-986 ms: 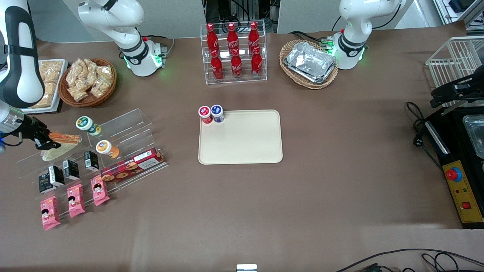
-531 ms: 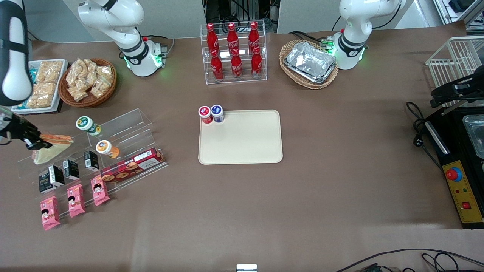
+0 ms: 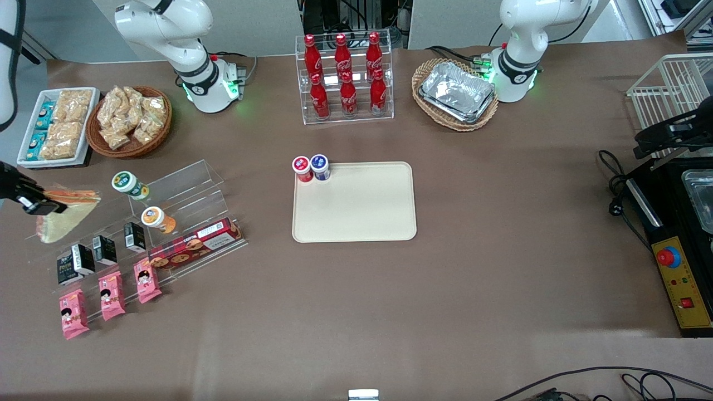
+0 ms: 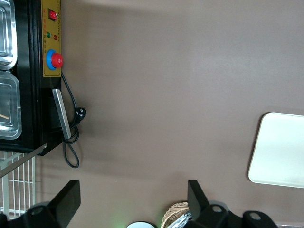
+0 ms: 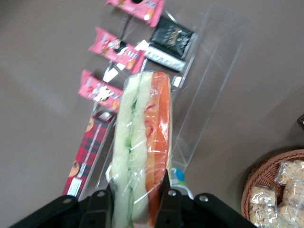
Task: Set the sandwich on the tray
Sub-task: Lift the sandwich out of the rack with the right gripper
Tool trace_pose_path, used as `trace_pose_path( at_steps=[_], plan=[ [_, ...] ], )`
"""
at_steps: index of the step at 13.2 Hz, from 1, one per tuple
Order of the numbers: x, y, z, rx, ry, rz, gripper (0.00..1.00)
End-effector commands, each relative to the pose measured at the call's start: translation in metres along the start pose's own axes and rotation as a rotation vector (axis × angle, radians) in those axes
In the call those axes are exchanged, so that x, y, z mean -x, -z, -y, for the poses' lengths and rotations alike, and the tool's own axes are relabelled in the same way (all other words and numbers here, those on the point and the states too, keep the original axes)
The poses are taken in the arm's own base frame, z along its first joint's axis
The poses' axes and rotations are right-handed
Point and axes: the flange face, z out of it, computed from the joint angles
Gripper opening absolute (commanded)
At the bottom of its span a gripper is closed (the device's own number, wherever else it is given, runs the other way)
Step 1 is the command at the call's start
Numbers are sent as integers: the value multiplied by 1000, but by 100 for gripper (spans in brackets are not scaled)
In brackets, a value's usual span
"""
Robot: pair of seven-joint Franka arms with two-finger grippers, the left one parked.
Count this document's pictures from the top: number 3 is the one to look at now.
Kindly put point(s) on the light tan wicker basket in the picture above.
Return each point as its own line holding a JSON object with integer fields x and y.
{"x": 423, "y": 108}

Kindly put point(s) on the red emergency stop button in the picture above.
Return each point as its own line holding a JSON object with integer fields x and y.
{"x": 667, "y": 257}

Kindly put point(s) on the plastic-wrapped triangle sandwich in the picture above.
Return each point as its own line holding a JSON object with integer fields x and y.
{"x": 67, "y": 223}

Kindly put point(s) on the brown round wicker basket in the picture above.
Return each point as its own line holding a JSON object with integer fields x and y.
{"x": 131, "y": 151}

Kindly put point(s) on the small black white-sided box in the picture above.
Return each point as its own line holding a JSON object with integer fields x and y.
{"x": 84, "y": 259}

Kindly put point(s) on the teal cartoon snack packet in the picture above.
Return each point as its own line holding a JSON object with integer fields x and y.
{"x": 36, "y": 146}
{"x": 44, "y": 115}

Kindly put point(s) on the pink cartoon snack packet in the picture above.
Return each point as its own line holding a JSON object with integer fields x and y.
{"x": 111, "y": 295}
{"x": 73, "y": 313}
{"x": 147, "y": 280}

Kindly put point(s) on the shiny metal pan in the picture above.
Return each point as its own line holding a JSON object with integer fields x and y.
{"x": 702, "y": 195}

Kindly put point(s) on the black Face packet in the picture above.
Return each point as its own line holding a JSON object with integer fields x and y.
{"x": 67, "y": 271}

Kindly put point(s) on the small black barcode box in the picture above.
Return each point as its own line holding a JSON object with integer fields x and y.
{"x": 134, "y": 236}
{"x": 104, "y": 250}

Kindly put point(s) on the white rectangular serving tray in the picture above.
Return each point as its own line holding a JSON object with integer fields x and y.
{"x": 27, "y": 133}

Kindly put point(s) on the silver foil tray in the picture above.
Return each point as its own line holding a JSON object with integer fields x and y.
{"x": 457, "y": 89}

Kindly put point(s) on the clear acrylic stepped stand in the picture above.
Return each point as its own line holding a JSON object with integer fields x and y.
{"x": 189, "y": 184}

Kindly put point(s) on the green gum jar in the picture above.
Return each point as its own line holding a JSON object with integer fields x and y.
{"x": 127, "y": 182}

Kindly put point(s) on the silver metal bracket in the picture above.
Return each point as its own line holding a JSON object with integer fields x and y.
{"x": 363, "y": 395}

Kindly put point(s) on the black machine yellow panel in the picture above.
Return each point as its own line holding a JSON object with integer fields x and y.
{"x": 668, "y": 195}

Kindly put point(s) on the red tartan shortbread box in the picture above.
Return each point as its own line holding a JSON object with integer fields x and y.
{"x": 195, "y": 242}

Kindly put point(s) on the dark equipment rack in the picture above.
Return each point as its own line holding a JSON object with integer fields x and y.
{"x": 356, "y": 16}

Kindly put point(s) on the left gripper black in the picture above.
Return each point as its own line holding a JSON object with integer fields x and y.
{"x": 686, "y": 128}

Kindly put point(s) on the cream plastic tray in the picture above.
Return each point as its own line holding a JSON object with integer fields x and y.
{"x": 356, "y": 206}

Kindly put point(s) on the red cola bottle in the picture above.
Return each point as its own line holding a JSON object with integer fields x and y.
{"x": 374, "y": 54}
{"x": 319, "y": 100}
{"x": 378, "y": 94}
{"x": 341, "y": 55}
{"x": 348, "y": 97}
{"x": 312, "y": 55}

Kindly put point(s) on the orange gum jar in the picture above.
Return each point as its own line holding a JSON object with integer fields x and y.
{"x": 156, "y": 218}

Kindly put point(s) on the clear acrylic bottle rack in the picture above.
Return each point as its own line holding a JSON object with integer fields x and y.
{"x": 384, "y": 114}

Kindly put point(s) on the blue gum jar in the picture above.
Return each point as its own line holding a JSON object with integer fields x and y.
{"x": 319, "y": 163}

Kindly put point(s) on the clear bag of crisp snacks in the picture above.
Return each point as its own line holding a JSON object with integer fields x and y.
{"x": 114, "y": 136}
{"x": 155, "y": 104}
{"x": 147, "y": 131}
{"x": 111, "y": 103}
{"x": 133, "y": 99}

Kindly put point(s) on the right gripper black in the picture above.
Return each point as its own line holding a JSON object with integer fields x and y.
{"x": 8, "y": 183}

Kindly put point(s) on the aluminium frame shelf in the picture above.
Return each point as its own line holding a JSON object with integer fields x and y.
{"x": 679, "y": 14}

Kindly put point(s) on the red gum jar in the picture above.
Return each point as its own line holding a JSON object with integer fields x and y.
{"x": 302, "y": 166}

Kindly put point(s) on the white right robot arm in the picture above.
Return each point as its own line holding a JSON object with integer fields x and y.
{"x": 167, "y": 28}

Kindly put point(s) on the clear pack of rice crisps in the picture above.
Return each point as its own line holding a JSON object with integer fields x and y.
{"x": 75, "y": 106}
{"x": 61, "y": 140}

